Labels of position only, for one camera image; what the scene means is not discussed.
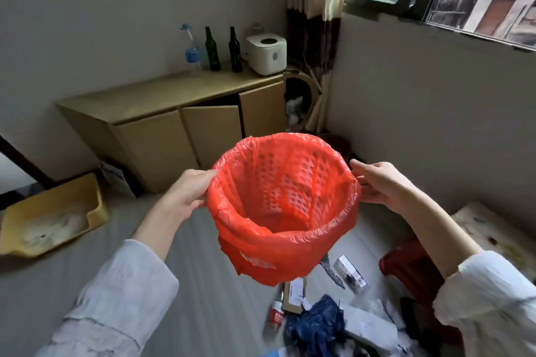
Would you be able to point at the round cardboard cat scratcher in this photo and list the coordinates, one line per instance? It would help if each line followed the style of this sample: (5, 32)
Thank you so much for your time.
(307, 78)

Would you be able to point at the blue plastic bag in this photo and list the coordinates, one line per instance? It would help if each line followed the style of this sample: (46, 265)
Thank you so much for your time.
(318, 323)

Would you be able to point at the clear plastic box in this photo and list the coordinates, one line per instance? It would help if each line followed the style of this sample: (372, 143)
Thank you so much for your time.
(349, 271)

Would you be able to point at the clear bottle blue cap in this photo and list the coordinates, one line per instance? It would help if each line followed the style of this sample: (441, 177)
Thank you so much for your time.
(192, 55)

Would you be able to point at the person's right hand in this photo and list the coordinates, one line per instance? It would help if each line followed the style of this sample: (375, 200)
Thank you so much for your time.
(385, 185)

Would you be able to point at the paint-stained white board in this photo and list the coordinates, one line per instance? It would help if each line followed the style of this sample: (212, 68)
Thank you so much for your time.
(498, 235)

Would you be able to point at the pile of mixed scrap litter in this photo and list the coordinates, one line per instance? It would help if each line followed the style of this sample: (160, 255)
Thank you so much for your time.
(402, 346)

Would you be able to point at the person's left hand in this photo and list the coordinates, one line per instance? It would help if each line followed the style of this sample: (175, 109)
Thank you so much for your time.
(188, 193)

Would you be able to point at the person's right forearm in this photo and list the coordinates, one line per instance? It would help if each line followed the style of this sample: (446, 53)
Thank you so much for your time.
(439, 231)

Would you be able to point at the white right sleeve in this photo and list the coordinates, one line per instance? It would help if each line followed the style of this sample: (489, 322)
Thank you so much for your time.
(490, 298)

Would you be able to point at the beige brown striped curtain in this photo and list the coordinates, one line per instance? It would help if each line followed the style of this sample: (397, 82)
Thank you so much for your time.
(314, 13)

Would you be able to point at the white left sleeve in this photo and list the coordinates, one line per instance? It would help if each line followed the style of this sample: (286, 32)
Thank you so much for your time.
(117, 306)

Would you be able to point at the beige wooden cabinet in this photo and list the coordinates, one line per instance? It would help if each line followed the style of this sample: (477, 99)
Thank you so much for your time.
(146, 147)

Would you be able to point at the white paper bag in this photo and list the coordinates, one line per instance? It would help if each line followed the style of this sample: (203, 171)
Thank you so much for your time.
(115, 179)

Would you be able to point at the white sleeve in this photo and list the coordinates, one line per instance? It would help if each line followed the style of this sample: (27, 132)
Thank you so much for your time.
(117, 306)
(490, 298)

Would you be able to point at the brown labelled cardboard mailer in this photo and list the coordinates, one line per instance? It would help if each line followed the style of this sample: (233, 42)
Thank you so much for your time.
(293, 298)

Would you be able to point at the yellow plastic litter tray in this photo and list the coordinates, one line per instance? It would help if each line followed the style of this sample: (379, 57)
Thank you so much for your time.
(54, 197)

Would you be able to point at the person's left forearm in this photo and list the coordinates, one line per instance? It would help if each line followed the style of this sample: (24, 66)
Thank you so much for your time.
(157, 231)

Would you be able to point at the plastic bottle red label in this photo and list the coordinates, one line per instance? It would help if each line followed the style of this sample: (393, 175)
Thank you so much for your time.
(275, 317)

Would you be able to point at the red-lined waste basket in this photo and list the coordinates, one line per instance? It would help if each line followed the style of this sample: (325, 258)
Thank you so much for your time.
(293, 185)

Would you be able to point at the black skirting board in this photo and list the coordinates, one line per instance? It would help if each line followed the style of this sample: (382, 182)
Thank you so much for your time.
(25, 160)

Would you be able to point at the black mesh piece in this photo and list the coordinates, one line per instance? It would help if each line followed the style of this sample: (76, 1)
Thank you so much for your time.
(412, 319)

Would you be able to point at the white box-shaped appliance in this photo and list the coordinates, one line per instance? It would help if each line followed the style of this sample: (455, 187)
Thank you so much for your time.
(268, 57)

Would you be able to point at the red plastic stool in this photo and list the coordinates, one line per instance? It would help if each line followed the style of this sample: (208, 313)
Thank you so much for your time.
(410, 269)

